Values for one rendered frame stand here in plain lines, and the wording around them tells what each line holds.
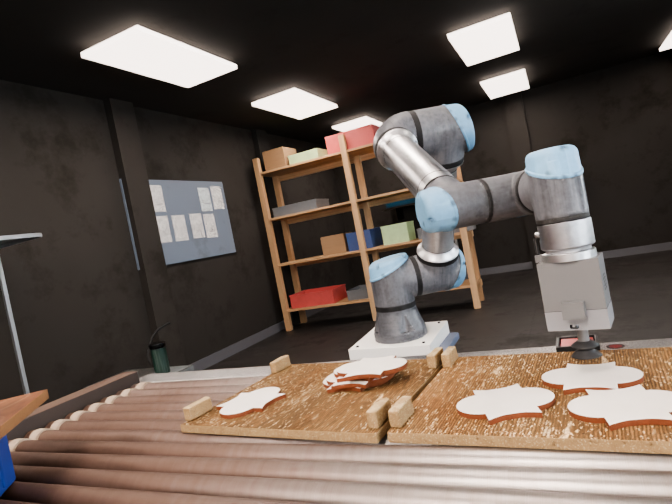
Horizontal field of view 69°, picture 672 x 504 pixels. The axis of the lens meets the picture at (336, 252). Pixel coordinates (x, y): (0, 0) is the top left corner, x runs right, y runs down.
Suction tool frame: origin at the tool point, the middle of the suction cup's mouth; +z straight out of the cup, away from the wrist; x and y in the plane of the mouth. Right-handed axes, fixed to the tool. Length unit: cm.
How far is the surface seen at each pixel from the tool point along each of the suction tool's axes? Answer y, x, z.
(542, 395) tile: -5.2, -8.7, 3.1
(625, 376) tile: 4.7, -0.6, 3.0
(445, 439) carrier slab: -15.4, -21.1, 4.7
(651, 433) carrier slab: 8.2, -17.1, 3.9
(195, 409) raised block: -65, -23, 2
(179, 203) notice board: -451, 295, -96
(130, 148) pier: -434, 234, -154
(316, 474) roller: -30.6, -30.9, 6.3
